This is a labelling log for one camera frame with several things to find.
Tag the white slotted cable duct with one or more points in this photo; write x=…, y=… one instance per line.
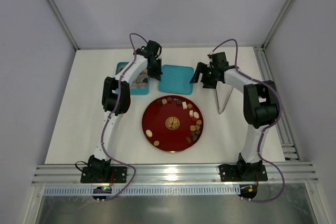
x=143, y=190

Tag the cream rectangular chocolate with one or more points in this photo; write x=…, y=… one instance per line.
x=184, y=105

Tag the teal box lid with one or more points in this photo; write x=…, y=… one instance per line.
x=176, y=79

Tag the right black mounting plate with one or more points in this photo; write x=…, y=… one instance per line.
x=230, y=173

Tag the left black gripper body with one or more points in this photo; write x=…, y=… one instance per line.
x=154, y=67

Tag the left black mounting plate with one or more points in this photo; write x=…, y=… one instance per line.
x=109, y=174

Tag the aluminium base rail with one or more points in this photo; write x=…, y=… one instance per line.
x=293, y=172

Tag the white oval chocolate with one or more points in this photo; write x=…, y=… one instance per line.
x=196, y=115
x=149, y=133

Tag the teal chocolate box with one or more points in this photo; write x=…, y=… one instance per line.
x=140, y=86

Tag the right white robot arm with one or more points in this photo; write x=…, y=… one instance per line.
x=261, y=110

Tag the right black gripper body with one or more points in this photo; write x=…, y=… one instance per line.
x=202, y=74

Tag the round red lacquer tray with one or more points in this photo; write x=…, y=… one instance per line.
x=171, y=124

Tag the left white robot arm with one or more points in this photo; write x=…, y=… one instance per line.
x=116, y=100

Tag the white oval chocolate right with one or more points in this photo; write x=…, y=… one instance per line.
x=196, y=115

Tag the black mounting plate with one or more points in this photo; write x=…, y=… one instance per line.
x=109, y=174
x=230, y=173

